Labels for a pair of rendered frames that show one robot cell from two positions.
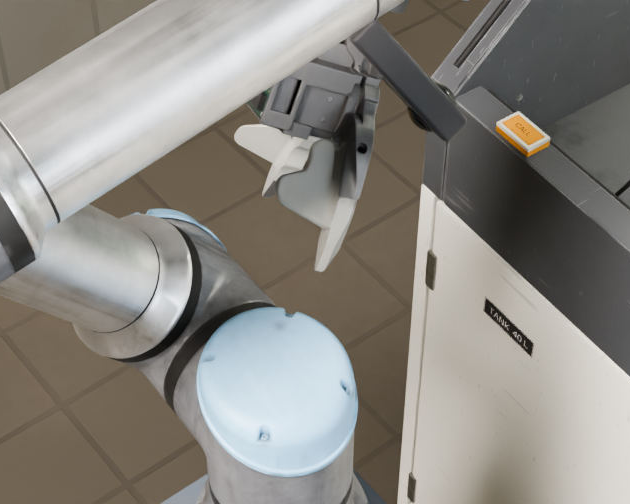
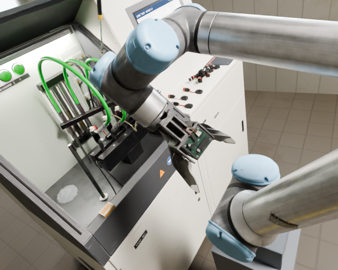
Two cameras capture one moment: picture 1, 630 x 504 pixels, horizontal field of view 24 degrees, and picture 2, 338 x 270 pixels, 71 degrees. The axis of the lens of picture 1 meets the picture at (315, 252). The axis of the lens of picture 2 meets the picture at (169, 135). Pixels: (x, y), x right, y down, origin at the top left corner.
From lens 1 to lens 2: 106 cm
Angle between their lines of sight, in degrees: 70
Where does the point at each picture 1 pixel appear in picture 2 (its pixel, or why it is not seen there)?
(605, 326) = (149, 196)
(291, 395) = (259, 159)
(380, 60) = not seen: hidden behind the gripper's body
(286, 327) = (241, 168)
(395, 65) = not seen: hidden behind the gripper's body
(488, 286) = (132, 244)
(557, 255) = (135, 205)
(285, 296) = not seen: outside the picture
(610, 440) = (164, 209)
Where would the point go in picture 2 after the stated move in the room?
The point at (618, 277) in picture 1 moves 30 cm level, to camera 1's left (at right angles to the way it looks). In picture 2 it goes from (144, 184) to (171, 250)
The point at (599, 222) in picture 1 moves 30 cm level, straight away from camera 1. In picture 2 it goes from (134, 184) to (61, 201)
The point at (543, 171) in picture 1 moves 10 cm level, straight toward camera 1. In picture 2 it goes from (119, 201) to (146, 193)
